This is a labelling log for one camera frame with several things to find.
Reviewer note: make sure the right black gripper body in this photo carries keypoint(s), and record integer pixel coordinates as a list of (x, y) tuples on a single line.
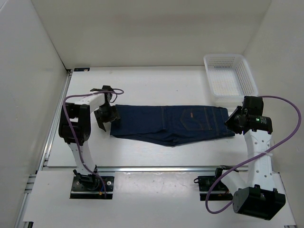
[(232, 121)]

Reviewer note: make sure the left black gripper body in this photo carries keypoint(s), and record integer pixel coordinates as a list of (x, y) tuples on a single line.
[(105, 114)]

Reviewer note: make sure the dark blue denim trousers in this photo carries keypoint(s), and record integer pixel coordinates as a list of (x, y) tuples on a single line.
[(171, 125)]

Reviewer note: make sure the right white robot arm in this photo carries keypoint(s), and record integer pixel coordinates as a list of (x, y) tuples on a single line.
[(258, 195)]

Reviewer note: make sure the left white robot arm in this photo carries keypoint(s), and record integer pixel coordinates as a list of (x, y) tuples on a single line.
[(75, 129)]

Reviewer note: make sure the white perforated plastic basket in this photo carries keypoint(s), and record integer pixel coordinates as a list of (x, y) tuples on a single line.
[(230, 79)]

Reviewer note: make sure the small dark corner label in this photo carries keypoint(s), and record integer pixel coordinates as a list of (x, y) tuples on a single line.
[(81, 69)]

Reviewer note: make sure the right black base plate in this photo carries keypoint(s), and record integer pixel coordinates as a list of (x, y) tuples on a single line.
[(219, 193)]

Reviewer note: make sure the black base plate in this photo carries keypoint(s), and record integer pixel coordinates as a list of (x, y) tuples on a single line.
[(219, 193), (95, 192)]

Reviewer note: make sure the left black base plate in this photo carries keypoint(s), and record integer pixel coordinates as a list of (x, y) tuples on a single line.
[(95, 192)]

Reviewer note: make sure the aluminium frame rail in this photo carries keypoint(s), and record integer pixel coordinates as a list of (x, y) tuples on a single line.
[(153, 185)]

